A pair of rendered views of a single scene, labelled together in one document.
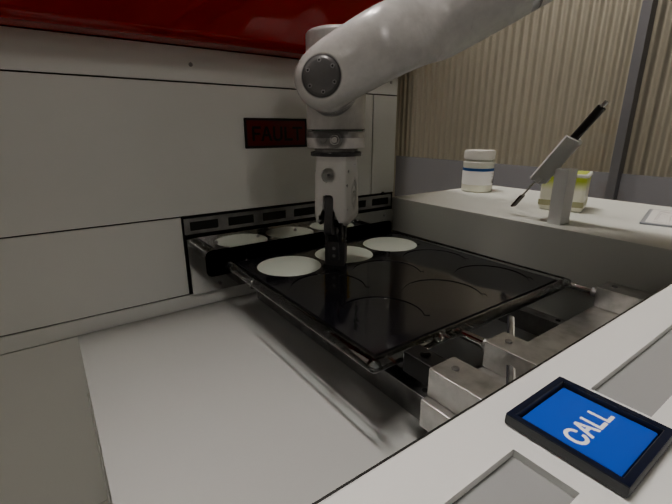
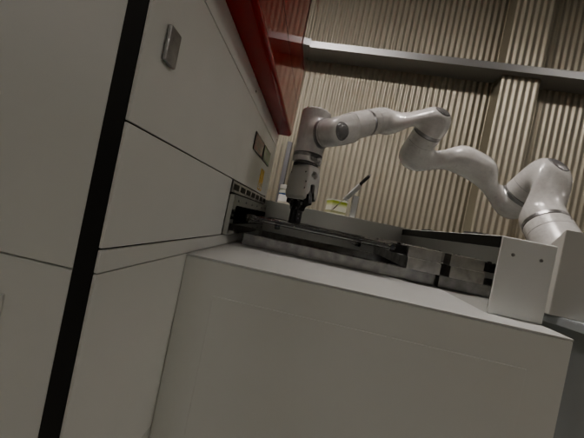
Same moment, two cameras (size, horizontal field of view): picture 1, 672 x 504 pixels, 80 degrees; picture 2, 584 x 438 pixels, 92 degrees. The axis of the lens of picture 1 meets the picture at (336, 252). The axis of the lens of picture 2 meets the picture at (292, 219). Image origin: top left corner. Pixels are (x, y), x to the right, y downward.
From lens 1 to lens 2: 67 cm
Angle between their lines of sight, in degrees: 52
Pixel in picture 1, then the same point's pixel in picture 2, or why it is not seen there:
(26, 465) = (129, 388)
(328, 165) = (315, 170)
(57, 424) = (155, 339)
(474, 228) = (318, 217)
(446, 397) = (416, 254)
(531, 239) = (346, 222)
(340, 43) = (349, 122)
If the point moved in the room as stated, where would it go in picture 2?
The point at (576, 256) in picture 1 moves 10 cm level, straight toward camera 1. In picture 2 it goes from (363, 228) to (380, 232)
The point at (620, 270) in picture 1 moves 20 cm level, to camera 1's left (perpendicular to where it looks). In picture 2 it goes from (379, 234) to (354, 228)
